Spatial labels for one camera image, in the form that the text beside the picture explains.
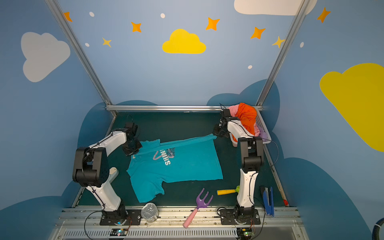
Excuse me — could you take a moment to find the teal printed t shirt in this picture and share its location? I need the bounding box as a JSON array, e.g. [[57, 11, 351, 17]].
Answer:
[[127, 134, 223, 203]]

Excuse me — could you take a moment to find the white plastic laundry basket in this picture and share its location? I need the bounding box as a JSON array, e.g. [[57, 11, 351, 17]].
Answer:
[[228, 103, 271, 147]]

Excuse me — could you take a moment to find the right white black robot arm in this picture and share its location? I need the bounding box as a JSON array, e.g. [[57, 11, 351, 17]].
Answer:
[[213, 109, 264, 225]]

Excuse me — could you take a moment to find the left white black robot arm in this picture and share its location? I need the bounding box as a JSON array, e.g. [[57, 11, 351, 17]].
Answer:
[[73, 122, 142, 226]]

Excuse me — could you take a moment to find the orange t shirt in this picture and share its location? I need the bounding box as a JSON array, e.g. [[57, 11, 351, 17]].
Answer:
[[233, 102, 259, 142]]

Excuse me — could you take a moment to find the grey white stapler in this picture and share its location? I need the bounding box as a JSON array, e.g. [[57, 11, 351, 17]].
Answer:
[[108, 167, 119, 183]]

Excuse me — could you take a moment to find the lilac t shirt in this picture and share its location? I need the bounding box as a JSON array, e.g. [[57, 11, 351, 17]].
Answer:
[[259, 132, 269, 141]]

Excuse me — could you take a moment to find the green yellow toy trowel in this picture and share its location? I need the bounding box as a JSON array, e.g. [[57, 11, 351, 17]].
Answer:
[[217, 186, 240, 196]]

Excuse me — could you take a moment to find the red tipped white pen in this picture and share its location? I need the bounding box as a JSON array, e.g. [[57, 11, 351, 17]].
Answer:
[[264, 146, 290, 207]]

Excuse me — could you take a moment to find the silver tin can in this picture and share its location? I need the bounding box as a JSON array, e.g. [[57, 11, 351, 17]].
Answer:
[[141, 203, 159, 223]]

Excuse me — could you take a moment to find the purple pink toy rake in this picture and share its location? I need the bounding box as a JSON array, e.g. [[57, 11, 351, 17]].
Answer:
[[183, 188, 214, 229]]

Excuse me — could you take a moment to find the blue stapler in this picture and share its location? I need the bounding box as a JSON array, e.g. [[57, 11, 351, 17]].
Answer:
[[260, 186, 275, 217]]

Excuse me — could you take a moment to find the left green circuit board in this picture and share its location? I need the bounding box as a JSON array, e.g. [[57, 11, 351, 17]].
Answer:
[[110, 229, 129, 237]]

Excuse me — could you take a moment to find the green circuit board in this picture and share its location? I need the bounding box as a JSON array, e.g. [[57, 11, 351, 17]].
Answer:
[[110, 229, 129, 237], [236, 228, 254, 240]]

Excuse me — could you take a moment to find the right green circuit board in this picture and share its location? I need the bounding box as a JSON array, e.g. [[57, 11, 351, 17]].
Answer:
[[236, 228, 254, 240]]

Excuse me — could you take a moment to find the horizontal aluminium frame bar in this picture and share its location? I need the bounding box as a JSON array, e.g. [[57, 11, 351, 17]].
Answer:
[[105, 104, 264, 113]]

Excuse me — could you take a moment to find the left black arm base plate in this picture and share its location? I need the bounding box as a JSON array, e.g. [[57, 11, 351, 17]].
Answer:
[[100, 210, 141, 226]]

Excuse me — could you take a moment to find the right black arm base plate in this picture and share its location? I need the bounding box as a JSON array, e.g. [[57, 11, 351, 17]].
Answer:
[[219, 209, 261, 225]]

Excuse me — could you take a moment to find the front aluminium rail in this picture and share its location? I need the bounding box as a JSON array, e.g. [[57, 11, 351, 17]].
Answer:
[[49, 206, 309, 240]]

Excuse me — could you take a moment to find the right aluminium frame post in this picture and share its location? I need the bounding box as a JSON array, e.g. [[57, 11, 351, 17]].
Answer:
[[256, 0, 311, 108]]

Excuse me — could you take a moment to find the aluminium frame post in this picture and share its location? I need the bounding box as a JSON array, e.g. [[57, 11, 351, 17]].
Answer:
[[256, 0, 311, 108], [45, 0, 113, 107]]

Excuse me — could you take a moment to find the left aluminium frame post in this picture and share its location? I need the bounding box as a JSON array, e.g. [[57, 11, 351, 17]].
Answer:
[[45, 0, 113, 107]]

